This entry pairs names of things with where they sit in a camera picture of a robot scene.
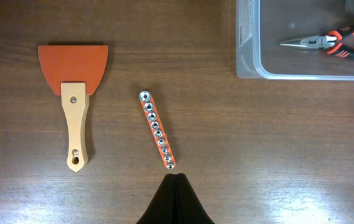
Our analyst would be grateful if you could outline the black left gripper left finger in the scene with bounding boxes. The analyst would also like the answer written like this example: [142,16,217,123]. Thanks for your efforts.
[137,174,175,224]

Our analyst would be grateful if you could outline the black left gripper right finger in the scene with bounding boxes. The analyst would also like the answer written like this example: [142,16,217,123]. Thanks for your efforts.
[174,173,214,224]

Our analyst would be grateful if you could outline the orange socket rail strip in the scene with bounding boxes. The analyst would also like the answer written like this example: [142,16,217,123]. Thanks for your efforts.
[139,90,176,170]

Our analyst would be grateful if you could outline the orange scraper wooden handle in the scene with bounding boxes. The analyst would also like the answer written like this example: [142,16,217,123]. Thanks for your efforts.
[38,45,108,172]

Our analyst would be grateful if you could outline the clear plastic container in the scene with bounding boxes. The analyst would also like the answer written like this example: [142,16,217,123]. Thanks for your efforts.
[235,0,354,81]

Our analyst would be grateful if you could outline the orange black needle-nose pliers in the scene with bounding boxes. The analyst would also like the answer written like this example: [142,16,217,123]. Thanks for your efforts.
[279,26,354,59]

